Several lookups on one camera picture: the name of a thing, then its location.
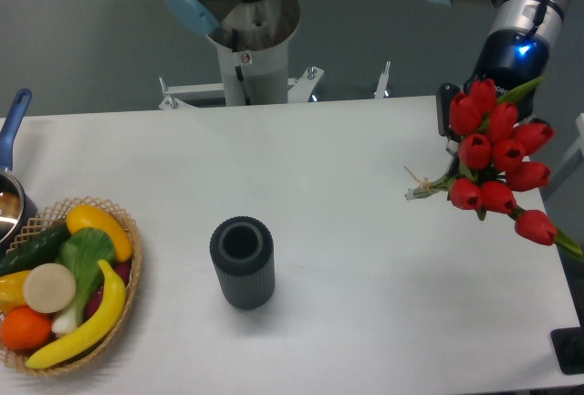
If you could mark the red tulip bouquet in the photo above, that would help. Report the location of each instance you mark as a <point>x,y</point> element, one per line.
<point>491,163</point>

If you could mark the green cucumber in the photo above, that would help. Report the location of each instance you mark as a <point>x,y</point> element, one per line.
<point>40,249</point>

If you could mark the yellow banana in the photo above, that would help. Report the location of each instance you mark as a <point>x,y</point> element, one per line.
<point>90,332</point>

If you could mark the yellow bell pepper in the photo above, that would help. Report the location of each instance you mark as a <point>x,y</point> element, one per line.
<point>11,291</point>

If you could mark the black device at table edge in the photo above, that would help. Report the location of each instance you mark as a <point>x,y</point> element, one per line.
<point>568,346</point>

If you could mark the white frame at right edge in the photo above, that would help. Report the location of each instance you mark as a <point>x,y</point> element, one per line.
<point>571,160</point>

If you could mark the blue handled saucepan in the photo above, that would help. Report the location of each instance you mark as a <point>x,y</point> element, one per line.
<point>16,207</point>

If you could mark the dark grey ribbed vase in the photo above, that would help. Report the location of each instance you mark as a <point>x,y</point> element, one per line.
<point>242,251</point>

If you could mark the beige round disc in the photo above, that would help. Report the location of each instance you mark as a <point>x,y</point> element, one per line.
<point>49,288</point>

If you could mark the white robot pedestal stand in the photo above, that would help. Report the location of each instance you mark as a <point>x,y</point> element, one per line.
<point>252,49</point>

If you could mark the green bok choy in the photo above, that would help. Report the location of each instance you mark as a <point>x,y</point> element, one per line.
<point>80,255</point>

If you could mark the woven wicker basket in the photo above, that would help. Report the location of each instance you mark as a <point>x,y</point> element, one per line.
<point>47,218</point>

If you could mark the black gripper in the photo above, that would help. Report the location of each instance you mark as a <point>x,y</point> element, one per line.
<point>509,60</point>

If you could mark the orange fruit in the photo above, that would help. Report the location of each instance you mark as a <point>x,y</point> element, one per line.
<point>26,329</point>

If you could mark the purple red vegetable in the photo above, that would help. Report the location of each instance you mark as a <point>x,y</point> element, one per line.
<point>123,270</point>

